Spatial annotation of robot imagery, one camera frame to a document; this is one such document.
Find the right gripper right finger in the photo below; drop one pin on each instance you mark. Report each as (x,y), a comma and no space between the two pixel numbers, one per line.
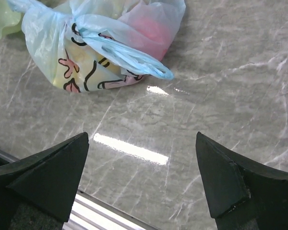
(241,193)

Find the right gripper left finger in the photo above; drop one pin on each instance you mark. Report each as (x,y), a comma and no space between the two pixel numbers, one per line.
(38,192)

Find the light blue plastic bag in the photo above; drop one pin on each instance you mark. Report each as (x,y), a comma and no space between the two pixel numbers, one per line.
(83,45)

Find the red fake apple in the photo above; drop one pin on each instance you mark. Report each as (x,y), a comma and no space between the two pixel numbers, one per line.
(150,37)

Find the light green wavy plate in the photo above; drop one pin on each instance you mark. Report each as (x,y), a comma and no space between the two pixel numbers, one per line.
(10,22)

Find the aluminium rail frame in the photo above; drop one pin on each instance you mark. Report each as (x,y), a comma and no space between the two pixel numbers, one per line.
(90,213)

